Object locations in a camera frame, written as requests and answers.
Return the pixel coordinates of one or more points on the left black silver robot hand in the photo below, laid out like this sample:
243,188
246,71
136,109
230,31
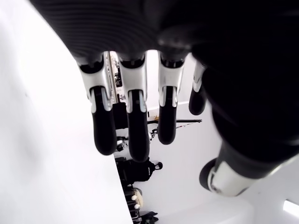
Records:
210,35

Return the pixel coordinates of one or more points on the black tripod pole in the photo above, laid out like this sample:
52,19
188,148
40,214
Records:
187,121

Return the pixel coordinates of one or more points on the black tall column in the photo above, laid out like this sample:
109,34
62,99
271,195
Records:
120,115

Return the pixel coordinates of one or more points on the silver humanoid robot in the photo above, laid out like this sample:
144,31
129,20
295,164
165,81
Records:
121,143

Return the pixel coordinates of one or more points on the beige plush toy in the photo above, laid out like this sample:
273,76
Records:
137,197

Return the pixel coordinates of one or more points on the black chair row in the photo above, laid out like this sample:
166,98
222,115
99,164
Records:
132,205

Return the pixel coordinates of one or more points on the ceiling light panel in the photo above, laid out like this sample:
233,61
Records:
292,207

